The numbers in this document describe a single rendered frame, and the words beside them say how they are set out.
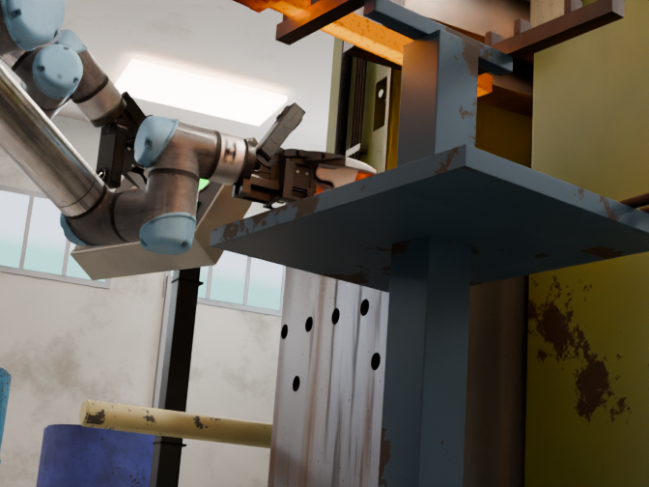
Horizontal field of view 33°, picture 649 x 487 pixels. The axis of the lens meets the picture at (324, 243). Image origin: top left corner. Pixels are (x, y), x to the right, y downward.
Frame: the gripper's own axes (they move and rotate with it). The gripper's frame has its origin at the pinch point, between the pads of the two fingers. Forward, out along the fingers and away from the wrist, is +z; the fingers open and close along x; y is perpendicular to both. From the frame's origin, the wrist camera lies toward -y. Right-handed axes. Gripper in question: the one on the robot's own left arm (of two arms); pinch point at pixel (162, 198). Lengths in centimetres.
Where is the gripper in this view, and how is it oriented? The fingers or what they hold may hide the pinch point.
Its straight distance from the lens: 205.6
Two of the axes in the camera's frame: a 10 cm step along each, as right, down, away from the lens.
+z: 4.8, 7.0, 5.3
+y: 3.6, -7.0, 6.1
